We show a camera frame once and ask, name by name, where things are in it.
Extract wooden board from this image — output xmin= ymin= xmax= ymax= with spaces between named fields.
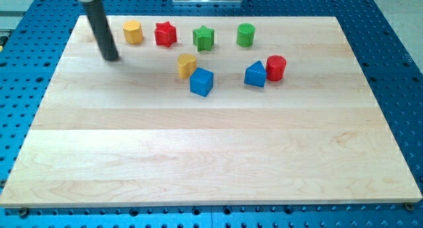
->
xmin=1 ymin=16 xmax=422 ymax=208

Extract yellow hexagon block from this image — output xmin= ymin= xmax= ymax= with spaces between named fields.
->
xmin=123 ymin=20 xmax=143 ymax=44

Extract blue cube block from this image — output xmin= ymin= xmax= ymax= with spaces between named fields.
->
xmin=190 ymin=67 xmax=214 ymax=97

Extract yellow heart block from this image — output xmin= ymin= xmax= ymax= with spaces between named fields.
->
xmin=177 ymin=54 xmax=197 ymax=79

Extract blue triangle block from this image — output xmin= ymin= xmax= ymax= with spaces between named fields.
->
xmin=244 ymin=61 xmax=267 ymax=87

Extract green star block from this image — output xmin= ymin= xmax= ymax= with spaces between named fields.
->
xmin=192 ymin=26 xmax=215 ymax=52

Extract red cylinder block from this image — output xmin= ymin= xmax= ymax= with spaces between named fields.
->
xmin=265 ymin=55 xmax=287 ymax=81

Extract green cylinder block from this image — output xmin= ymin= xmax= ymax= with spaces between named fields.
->
xmin=236 ymin=23 xmax=255 ymax=47

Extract red star block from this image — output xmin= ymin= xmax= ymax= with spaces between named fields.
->
xmin=154 ymin=21 xmax=177 ymax=48

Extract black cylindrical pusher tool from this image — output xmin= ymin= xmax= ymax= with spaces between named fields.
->
xmin=77 ymin=0 xmax=119 ymax=61

